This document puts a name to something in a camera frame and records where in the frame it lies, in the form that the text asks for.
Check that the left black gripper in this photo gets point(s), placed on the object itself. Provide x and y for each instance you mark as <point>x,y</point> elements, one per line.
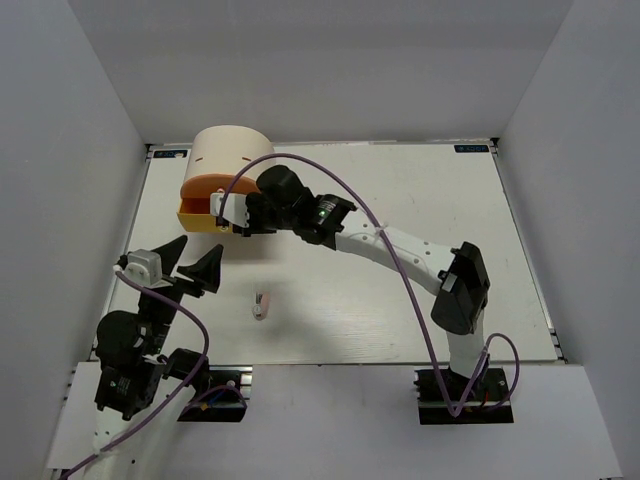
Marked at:
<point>207,273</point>

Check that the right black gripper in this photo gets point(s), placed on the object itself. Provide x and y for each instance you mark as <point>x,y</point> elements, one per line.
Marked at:
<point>253,201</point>

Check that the yellow container drawer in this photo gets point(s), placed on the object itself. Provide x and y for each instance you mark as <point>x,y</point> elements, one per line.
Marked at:
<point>195,216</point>

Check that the orange container drawer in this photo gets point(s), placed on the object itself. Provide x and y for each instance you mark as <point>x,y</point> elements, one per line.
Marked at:
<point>202,186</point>

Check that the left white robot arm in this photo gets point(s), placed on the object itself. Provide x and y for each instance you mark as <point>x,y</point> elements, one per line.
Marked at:
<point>142,391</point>

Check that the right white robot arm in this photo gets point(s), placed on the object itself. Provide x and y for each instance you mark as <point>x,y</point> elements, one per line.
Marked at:
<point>455,276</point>

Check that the cream cylindrical drawer container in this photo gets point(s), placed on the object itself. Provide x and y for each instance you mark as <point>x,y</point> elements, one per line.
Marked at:
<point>222,151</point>

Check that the left blue table label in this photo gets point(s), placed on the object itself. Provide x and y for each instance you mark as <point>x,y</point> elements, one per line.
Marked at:
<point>173,153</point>

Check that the blue table label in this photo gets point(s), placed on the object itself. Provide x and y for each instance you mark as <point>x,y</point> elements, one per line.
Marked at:
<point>173,153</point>
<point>471,148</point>

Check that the right blue table label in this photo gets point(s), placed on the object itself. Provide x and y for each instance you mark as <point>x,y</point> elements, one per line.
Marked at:
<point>471,148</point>

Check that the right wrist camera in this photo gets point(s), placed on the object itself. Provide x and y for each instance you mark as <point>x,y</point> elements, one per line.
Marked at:
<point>229,211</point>

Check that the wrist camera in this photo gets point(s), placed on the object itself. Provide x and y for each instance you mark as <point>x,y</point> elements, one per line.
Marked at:
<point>142,267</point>
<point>229,211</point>

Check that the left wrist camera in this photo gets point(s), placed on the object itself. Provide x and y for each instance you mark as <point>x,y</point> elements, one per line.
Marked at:
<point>142,267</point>

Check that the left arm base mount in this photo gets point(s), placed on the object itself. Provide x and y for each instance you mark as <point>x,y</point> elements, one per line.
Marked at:
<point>221,397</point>

